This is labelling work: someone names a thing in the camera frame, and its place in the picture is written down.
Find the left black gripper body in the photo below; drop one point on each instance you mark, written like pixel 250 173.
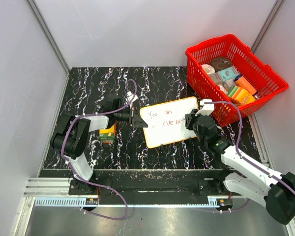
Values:
pixel 126 116

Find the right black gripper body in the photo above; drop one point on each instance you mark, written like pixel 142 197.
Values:
pixel 191 124

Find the yellow framed whiteboard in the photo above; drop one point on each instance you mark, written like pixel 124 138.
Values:
pixel 166 122

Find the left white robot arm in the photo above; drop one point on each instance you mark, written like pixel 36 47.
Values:
pixel 71 135

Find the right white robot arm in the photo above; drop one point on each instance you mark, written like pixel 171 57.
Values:
pixel 269 188

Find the orange sponge package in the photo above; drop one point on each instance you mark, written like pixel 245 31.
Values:
pixel 108 135

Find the pink round container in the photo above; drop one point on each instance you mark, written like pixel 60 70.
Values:
pixel 208 69

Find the yellow sponge pack in basket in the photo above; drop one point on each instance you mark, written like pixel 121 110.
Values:
pixel 240 96

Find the teal box in basket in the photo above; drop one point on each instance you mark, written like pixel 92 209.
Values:
pixel 228 73

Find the red plastic shopping basket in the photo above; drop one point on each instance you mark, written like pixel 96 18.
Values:
pixel 263 78

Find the orange bottle blue cap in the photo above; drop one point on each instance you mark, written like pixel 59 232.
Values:
pixel 242 82

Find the brown round lid container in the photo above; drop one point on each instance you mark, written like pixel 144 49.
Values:
pixel 220 63

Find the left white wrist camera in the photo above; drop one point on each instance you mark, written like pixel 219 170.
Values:
pixel 131 97

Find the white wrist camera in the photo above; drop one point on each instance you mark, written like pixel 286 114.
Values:
pixel 206 107
pixel 131 97

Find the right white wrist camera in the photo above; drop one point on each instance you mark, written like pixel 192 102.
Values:
pixel 206 107

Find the aluminium front rail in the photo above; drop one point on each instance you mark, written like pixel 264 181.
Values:
pixel 55 192

